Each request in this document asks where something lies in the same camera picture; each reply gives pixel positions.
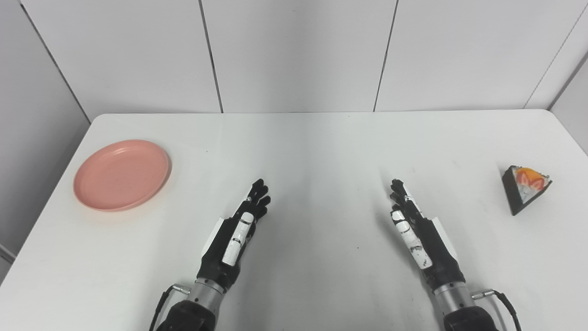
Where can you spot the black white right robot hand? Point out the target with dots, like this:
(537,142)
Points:
(436,250)

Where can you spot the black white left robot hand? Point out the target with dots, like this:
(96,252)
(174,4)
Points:
(220,248)

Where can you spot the chocolate cake slice with fruit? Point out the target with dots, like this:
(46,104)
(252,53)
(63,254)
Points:
(514,193)

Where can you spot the pink round plate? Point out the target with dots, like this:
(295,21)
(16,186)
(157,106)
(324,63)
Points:
(120,175)

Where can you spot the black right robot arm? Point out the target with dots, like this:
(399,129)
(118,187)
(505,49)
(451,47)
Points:
(464,317)

